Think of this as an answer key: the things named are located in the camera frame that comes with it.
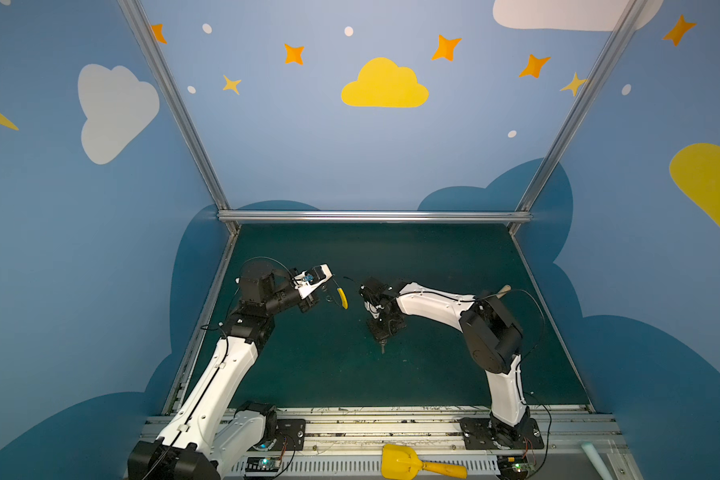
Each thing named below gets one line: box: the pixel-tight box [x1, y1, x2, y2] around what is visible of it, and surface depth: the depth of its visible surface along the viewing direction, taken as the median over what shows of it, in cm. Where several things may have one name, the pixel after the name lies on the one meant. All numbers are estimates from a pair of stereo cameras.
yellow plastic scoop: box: [382, 444, 468, 480], surface depth 71 cm
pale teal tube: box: [581, 442, 613, 480], surface depth 71 cm
